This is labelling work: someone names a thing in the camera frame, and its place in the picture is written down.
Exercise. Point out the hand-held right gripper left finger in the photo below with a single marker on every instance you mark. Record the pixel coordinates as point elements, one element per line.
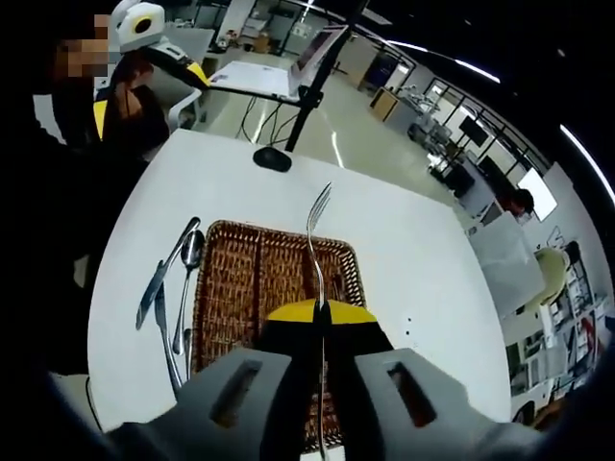
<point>283,336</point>

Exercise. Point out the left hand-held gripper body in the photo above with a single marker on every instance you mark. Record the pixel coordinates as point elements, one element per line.
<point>141,24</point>

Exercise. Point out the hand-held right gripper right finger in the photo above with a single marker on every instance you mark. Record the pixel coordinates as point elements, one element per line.
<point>360,336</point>

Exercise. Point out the wicker utensil storage basket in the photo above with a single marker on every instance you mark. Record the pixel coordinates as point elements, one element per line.
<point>240,278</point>

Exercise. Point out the silver fork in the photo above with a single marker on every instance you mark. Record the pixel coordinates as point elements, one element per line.
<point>314,225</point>

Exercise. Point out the silver knife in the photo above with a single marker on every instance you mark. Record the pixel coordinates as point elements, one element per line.
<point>149,298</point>
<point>165,331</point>

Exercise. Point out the silver spoon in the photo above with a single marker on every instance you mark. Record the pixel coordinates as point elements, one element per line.
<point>193,249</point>

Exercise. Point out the person's left hand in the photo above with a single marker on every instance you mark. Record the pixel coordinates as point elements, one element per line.
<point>137,86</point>

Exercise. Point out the white office chair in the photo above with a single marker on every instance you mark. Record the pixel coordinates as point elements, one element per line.
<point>189,108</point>

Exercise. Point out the white side desk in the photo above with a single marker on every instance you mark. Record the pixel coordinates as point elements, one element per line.
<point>254,77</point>

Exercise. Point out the person in dark clothes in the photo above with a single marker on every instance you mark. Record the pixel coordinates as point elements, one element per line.
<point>72,216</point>

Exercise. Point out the black computer mouse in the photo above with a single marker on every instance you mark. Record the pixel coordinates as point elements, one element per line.
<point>273,157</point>

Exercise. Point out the black tripod stand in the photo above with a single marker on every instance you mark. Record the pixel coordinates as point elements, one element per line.
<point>312,96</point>

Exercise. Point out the monitor on stand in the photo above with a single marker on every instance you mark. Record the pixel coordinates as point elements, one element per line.
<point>317,55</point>

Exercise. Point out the translucent desk partition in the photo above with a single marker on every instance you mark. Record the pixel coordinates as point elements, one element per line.
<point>511,264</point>

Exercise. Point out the wooden cabinet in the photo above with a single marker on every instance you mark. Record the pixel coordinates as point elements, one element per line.
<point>386,103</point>

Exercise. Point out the white display screen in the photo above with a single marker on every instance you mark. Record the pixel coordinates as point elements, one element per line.
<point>538,194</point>

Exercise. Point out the short ceiling light strip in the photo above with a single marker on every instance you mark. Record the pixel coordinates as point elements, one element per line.
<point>442,56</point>

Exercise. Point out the long curved ceiling light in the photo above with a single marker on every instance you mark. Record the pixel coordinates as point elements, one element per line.
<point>591,158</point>

